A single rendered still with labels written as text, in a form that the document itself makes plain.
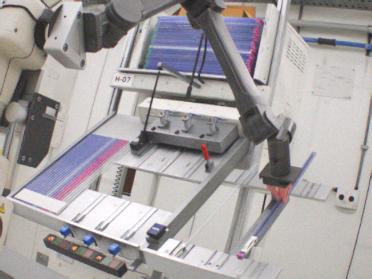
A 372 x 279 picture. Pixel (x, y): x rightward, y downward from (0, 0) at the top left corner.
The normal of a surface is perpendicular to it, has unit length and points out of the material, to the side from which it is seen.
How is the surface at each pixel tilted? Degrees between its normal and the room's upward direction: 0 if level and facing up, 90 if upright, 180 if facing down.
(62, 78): 90
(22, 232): 90
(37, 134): 90
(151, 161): 43
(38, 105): 90
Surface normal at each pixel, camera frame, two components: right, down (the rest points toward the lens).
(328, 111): -0.51, -0.21
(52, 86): 0.83, 0.14
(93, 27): -0.44, 0.44
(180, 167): -0.18, -0.85
